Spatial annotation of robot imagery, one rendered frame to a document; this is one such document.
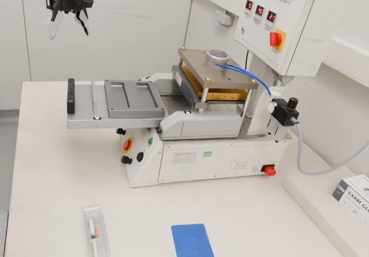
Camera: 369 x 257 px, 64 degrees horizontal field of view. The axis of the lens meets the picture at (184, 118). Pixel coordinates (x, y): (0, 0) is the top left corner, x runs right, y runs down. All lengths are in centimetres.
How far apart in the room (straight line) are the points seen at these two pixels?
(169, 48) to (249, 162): 169
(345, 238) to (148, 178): 60
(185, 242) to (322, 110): 84
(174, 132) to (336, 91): 75
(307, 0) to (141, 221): 74
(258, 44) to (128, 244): 71
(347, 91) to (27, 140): 121
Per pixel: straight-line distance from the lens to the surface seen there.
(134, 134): 105
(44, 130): 121
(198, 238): 88
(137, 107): 89
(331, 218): 106
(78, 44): 241
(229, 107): 113
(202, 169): 99
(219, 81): 86
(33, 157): 110
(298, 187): 110
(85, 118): 87
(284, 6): 94
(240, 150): 100
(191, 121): 86
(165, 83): 109
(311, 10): 89
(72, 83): 97
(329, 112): 138
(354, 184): 112
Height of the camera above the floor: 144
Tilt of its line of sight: 31 degrees down
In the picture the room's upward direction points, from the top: 12 degrees clockwise
